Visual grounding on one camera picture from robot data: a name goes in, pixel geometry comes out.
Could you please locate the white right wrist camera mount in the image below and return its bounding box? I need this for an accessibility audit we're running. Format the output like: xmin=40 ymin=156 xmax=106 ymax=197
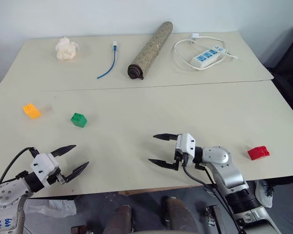
xmin=175 ymin=133 xmax=197 ymax=165

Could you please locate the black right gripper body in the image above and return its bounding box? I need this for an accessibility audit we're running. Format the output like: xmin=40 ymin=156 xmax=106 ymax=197
xmin=173 ymin=139 xmax=187 ymax=169

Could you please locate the red toy brick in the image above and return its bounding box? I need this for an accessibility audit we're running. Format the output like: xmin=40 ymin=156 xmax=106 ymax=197
xmin=247 ymin=145 xmax=272 ymax=161

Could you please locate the dark metal bracket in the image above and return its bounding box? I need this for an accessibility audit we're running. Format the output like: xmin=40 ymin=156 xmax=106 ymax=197
xmin=204 ymin=204 xmax=227 ymax=234

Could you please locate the white power strip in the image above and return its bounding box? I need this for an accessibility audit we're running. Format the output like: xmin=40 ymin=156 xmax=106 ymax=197
xmin=173 ymin=33 xmax=239 ymax=71
xmin=190 ymin=44 xmax=227 ymax=70

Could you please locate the rolled brown mat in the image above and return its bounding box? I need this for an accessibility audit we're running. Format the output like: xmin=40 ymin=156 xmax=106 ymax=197
xmin=127 ymin=21 xmax=173 ymax=81

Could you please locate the green toy brick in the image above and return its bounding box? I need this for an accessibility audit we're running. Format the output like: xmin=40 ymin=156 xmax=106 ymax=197
xmin=70 ymin=112 xmax=88 ymax=128

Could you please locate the white crumpled cloth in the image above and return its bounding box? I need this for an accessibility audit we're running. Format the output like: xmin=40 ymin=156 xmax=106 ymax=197
xmin=55 ymin=36 xmax=80 ymax=62

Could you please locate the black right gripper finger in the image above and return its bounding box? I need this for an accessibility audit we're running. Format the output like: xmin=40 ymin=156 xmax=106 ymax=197
xmin=152 ymin=133 xmax=180 ymax=143
xmin=147 ymin=158 xmax=181 ymax=172

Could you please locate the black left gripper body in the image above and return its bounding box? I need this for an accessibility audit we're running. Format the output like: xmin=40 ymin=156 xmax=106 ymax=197
xmin=46 ymin=168 xmax=67 ymax=186

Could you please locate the orange toy brick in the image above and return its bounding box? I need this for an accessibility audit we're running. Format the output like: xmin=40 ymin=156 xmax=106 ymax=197
xmin=22 ymin=103 xmax=42 ymax=120

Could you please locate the white sneaker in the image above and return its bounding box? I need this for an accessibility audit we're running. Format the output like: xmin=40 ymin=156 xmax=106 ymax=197
xmin=255 ymin=179 xmax=274 ymax=209

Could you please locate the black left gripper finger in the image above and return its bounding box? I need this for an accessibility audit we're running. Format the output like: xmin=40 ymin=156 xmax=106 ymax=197
xmin=63 ymin=161 xmax=90 ymax=183
xmin=50 ymin=144 xmax=77 ymax=157

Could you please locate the dark brown rounded shape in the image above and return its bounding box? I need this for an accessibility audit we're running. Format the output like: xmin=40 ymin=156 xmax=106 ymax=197
xmin=106 ymin=204 xmax=135 ymax=234
xmin=160 ymin=195 xmax=199 ymax=234

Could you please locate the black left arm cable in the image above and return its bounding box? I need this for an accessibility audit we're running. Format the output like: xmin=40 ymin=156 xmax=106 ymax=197
xmin=0 ymin=146 xmax=40 ymax=187

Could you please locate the blue USB cable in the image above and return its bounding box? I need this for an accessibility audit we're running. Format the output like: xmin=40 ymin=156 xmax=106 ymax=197
xmin=96 ymin=41 xmax=119 ymax=79

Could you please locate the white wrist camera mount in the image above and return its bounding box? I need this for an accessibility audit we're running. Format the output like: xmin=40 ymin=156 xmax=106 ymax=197
xmin=175 ymin=133 xmax=197 ymax=165
xmin=30 ymin=153 xmax=61 ymax=182

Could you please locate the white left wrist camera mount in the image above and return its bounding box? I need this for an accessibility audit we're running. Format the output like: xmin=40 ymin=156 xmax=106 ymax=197
xmin=30 ymin=153 xmax=61 ymax=182

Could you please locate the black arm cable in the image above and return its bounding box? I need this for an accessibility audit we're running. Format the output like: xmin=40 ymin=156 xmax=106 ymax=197
xmin=0 ymin=146 xmax=40 ymax=187
xmin=181 ymin=162 xmax=244 ymax=234

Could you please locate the clear plastic bag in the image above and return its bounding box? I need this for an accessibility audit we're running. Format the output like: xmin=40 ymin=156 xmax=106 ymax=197
xmin=23 ymin=197 xmax=78 ymax=218

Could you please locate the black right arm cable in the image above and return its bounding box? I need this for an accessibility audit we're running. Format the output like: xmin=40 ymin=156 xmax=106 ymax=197
xmin=181 ymin=162 xmax=244 ymax=234

